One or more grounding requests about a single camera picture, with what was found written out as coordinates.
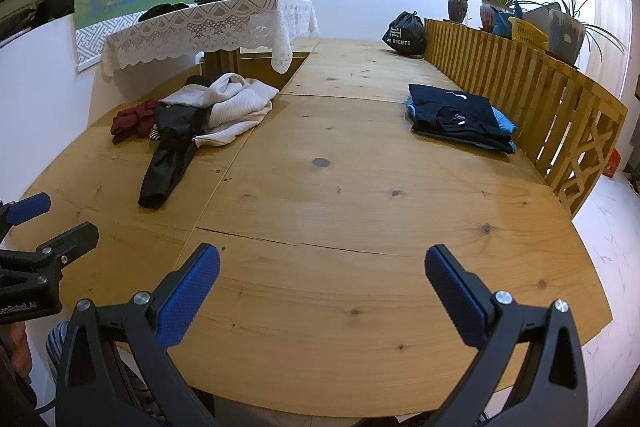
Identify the wooden side table base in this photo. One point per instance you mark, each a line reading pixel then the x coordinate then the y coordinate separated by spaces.
pixel 220 62

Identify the yellow plastic basket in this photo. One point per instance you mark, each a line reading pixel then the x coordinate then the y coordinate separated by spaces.
pixel 527 32

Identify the beige curtain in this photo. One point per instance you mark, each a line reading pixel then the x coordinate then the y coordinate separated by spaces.
pixel 612 17

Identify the wooden slatted railing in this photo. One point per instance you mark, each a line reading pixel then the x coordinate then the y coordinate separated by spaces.
pixel 500 67

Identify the dark ceramic vase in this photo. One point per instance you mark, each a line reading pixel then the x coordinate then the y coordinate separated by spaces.
pixel 457 9

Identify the white lace tablecloth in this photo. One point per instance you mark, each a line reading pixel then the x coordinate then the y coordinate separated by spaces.
pixel 210 27

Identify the blue white striped cloth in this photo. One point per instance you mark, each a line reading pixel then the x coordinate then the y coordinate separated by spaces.
pixel 57 347

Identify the black pants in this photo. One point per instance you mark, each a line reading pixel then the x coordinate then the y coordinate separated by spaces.
pixel 167 157

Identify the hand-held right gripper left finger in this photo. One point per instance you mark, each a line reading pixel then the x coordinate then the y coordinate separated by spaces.
pixel 190 292

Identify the grey potted plant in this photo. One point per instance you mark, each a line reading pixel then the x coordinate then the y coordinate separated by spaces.
pixel 565 34

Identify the yellow striped cloth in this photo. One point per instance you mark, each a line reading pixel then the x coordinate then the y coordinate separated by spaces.
pixel 156 134

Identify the red box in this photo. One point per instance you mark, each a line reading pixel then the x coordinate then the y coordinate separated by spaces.
pixel 612 164

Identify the grey box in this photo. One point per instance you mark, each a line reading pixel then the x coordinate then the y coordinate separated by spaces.
pixel 540 14

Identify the maroon garment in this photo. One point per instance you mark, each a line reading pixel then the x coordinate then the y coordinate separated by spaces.
pixel 130 119

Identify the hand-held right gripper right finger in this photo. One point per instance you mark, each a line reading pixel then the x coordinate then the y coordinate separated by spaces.
pixel 455 297

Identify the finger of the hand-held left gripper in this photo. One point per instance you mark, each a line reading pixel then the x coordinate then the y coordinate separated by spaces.
pixel 75 239
pixel 30 209

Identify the white knit sweater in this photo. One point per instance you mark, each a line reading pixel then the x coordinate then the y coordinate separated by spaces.
pixel 235 102

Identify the folded navy shirt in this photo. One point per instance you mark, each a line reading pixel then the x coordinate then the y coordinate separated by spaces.
pixel 450 107

